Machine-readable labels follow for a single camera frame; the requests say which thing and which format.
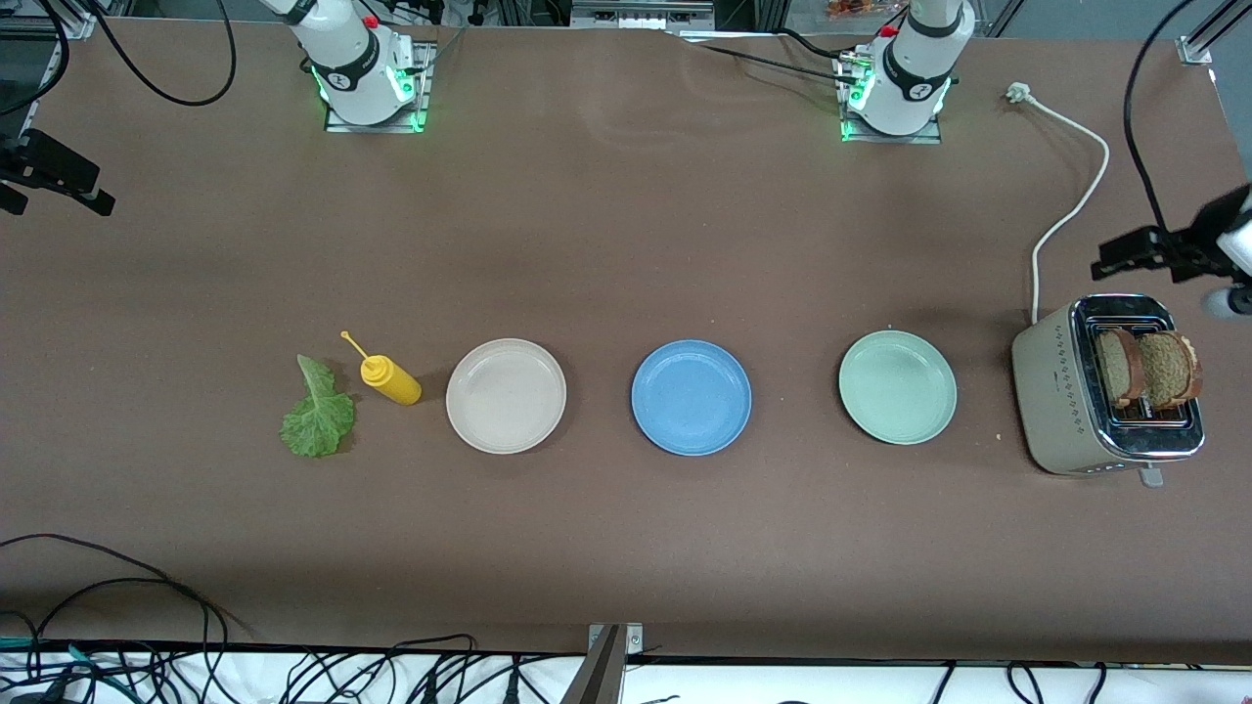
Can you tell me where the white toaster power cord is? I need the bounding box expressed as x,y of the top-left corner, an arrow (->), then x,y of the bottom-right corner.
1006,82 -> 1111,326

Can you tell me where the green lettuce leaf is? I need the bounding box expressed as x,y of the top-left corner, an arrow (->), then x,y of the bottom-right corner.
279,354 -> 357,459

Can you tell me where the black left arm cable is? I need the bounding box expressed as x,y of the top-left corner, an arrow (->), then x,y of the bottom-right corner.
1123,0 -> 1204,236

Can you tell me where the light green plate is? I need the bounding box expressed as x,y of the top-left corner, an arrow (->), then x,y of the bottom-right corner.
837,330 -> 959,446

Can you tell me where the small metal bracket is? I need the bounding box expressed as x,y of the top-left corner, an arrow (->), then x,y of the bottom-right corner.
587,623 -> 645,658

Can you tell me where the aluminium frame profile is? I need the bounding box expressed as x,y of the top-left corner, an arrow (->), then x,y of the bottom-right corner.
1179,0 -> 1238,66
0,12 -> 99,40

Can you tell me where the seeded brown bread slice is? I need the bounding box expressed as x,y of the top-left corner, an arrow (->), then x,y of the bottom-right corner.
1137,330 -> 1204,410

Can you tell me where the beige plate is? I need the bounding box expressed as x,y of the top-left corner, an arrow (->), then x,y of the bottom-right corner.
445,337 -> 568,456

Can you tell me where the beige and chrome toaster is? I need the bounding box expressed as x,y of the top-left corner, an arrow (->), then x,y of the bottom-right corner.
1010,293 -> 1206,488

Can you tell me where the metal camera post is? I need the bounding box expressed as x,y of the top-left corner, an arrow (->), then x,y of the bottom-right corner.
562,626 -> 627,704

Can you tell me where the brown bread slice with crust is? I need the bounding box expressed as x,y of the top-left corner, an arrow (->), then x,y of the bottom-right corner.
1094,328 -> 1145,410

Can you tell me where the black cable on table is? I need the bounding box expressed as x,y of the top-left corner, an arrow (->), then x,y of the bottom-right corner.
685,27 -> 862,87

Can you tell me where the grey metal power strip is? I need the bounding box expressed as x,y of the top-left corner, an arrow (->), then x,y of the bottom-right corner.
569,0 -> 717,30

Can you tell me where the long black loop cable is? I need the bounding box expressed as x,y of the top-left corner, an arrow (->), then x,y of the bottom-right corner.
0,533 -> 257,651

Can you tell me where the black looping arm cable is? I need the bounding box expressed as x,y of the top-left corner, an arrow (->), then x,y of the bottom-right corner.
86,0 -> 238,108

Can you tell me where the yellow mustard squeeze bottle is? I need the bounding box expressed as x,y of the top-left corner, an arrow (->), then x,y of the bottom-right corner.
339,330 -> 424,407

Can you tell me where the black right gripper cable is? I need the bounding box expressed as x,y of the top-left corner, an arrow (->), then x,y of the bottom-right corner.
0,0 -> 71,116

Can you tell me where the blue plate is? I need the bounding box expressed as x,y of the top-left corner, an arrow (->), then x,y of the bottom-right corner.
631,339 -> 753,457

